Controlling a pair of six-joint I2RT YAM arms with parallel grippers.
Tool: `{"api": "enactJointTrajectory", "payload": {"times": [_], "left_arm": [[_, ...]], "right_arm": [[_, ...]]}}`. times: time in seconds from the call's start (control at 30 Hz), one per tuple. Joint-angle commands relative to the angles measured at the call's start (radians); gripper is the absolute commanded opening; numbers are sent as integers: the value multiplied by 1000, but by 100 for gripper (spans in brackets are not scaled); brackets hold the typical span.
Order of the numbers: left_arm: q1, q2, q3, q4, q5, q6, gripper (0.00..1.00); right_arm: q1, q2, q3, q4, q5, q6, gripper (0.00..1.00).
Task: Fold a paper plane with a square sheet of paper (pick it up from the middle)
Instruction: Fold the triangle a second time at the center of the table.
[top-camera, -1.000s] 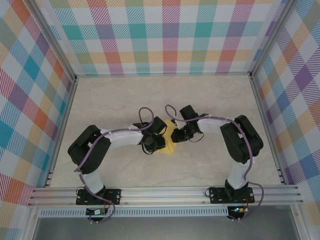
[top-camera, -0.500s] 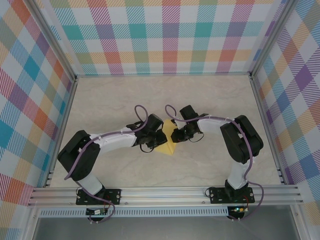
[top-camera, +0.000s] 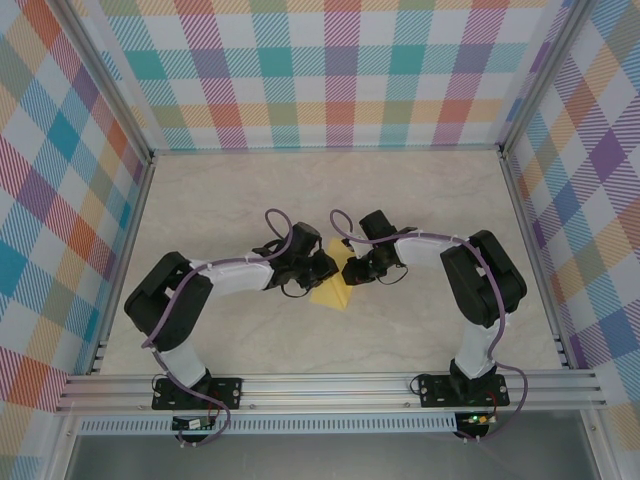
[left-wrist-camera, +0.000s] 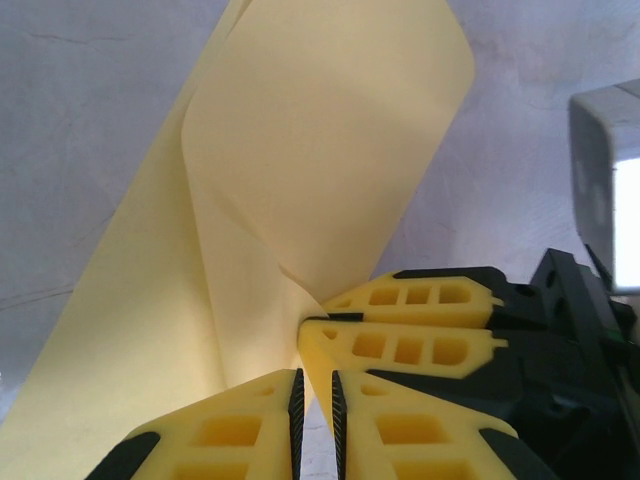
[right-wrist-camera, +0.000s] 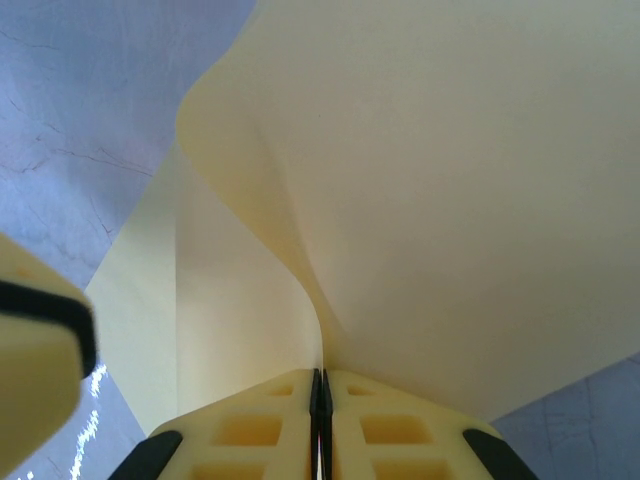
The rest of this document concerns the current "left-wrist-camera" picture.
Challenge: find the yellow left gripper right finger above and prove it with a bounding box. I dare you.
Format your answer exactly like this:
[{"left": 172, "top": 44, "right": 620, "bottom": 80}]
[{"left": 330, "top": 369, "right": 556, "bottom": 480}]

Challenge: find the yellow cloth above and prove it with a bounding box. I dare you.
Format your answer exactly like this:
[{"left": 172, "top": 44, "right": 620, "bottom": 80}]
[{"left": 0, "top": 0, "right": 476, "bottom": 480}]

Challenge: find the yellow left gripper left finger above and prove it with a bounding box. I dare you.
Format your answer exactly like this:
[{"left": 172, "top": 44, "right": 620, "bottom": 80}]
[{"left": 87, "top": 368, "right": 305, "bottom": 480}]

